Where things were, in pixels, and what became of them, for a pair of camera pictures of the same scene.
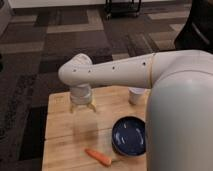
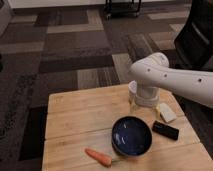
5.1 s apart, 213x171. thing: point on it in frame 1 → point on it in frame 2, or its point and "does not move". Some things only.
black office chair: (197, 32) does not move
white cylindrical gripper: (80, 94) → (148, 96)
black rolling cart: (115, 9) does not move
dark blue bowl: (129, 136) does not move
